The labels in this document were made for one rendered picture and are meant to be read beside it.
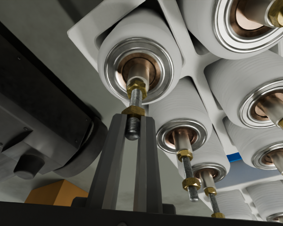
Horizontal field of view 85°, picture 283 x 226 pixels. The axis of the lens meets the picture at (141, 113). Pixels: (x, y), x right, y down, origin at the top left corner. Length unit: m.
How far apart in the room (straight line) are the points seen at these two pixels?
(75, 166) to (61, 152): 0.06
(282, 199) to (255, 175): 0.07
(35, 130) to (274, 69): 0.41
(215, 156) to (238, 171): 0.29
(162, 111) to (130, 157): 0.52
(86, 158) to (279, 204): 0.52
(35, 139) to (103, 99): 0.22
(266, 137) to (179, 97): 0.15
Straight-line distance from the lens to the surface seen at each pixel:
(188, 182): 0.19
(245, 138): 0.32
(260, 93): 0.23
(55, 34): 0.48
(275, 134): 0.31
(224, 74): 0.25
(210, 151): 0.31
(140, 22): 0.17
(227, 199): 0.60
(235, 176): 0.59
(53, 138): 0.40
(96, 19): 0.24
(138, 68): 0.16
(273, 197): 0.59
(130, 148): 0.67
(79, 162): 0.45
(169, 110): 0.22
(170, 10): 0.23
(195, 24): 0.19
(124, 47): 0.16
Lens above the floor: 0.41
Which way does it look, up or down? 51 degrees down
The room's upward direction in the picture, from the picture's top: 177 degrees counter-clockwise
